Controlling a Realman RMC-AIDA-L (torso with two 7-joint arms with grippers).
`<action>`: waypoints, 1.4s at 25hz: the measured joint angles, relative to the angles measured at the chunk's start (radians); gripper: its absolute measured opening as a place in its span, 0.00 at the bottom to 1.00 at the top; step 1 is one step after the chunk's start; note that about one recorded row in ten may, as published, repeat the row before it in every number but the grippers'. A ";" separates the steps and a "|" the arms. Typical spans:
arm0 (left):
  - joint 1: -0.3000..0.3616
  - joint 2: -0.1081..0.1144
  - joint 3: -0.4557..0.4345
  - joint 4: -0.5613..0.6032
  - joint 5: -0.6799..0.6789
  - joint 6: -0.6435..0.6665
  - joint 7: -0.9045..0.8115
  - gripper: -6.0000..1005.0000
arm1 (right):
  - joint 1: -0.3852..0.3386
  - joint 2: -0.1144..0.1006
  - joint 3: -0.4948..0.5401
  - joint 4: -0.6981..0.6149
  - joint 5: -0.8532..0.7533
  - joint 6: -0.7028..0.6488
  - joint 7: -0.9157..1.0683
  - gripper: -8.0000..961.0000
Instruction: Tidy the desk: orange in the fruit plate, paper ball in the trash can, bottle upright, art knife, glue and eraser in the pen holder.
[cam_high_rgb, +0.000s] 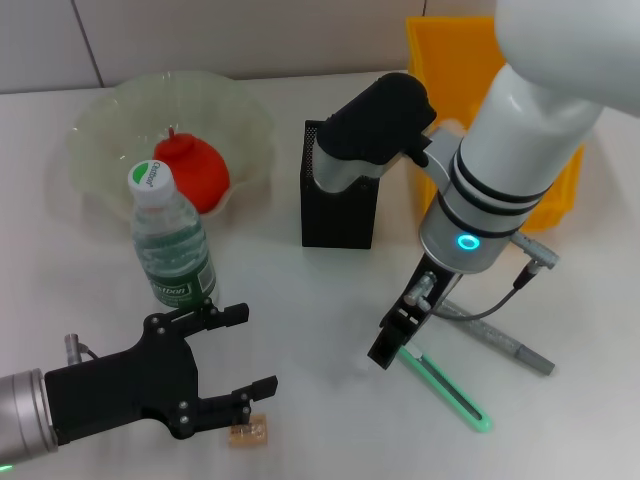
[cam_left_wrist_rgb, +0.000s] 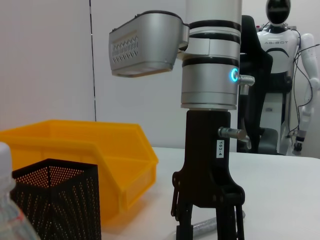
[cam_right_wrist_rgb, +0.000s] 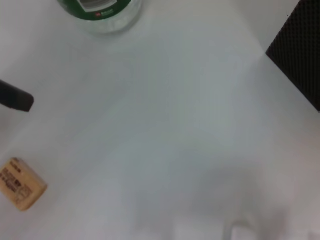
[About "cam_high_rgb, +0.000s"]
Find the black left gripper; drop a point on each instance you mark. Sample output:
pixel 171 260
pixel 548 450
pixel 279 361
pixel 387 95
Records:
pixel 130 390

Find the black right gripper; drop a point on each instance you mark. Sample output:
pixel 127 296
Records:
pixel 425 300

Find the green utility knife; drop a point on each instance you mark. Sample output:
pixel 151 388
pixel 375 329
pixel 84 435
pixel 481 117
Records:
pixel 450 395

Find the clear water bottle green label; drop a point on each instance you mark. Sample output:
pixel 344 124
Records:
pixel 170 250

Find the tan eraser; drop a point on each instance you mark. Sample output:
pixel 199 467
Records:
pixel 255 434

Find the grey marker pen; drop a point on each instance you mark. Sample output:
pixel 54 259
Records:
pixel 500 340

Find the black mesh pen holder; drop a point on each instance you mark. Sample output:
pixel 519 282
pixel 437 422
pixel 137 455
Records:
pixel 340 220

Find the red-orange fruit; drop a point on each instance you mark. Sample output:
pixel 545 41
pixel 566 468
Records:
pixel 200 175

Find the pale green glass fruit plate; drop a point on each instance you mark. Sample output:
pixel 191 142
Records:
pixel 100 125

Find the yellow plastic storage bin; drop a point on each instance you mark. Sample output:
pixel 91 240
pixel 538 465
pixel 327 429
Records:
pixel 450 60

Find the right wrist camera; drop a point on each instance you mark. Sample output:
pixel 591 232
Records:
pixel 380 115

